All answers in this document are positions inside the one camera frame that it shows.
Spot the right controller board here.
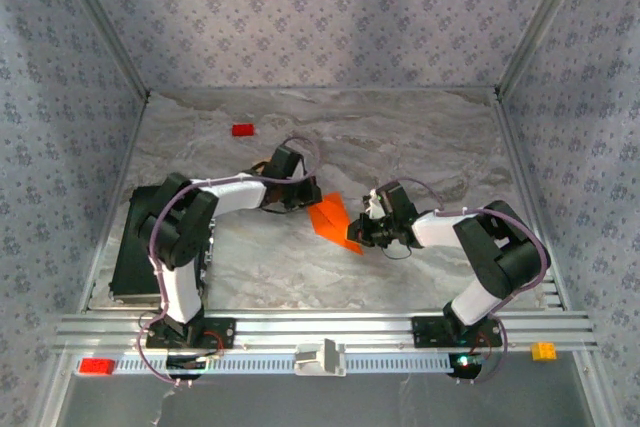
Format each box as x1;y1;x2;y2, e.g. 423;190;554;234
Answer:
448;351;489;379

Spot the controller board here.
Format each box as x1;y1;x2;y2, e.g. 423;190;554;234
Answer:
166;354;209;379
448;351;489;379

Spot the white slotted strip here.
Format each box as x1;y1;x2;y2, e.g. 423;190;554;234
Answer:
74;352;454;377

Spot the flat black case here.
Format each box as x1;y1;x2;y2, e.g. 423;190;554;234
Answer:
108;184;217;306

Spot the left controller board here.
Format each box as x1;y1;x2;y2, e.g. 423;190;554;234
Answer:
166;354;209;379

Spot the yellow toy brick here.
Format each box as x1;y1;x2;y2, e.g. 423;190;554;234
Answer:
530;341;558;362

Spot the large red toy brick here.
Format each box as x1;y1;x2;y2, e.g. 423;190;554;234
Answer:
78;357;117;377

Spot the aluminium mounting rail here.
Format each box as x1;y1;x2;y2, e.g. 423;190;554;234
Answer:
49;311;601;354

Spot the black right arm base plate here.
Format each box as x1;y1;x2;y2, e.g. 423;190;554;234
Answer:
411;315;504;349

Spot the grey plastic bracket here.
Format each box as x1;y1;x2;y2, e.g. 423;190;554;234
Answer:
293;338;347;378

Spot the aluminium side rail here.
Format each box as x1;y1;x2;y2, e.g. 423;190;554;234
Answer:
492;89;569;311
77;91;151;313

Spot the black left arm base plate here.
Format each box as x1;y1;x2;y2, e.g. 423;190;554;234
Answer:
144;317;237;351

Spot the thin red wire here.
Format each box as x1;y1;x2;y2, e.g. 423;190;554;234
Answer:
467;332;494;361
202;330;225;359

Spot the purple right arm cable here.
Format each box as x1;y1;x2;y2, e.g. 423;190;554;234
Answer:
377;176;552;388

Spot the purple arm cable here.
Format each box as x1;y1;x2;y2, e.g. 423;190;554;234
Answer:
137;135;321;388
377;176;552;388

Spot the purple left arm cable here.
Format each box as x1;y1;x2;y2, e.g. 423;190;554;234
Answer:
137;135;321;388

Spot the aluminium corner post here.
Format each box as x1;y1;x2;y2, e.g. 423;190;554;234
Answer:
49;0;152;101
494;0;599;101

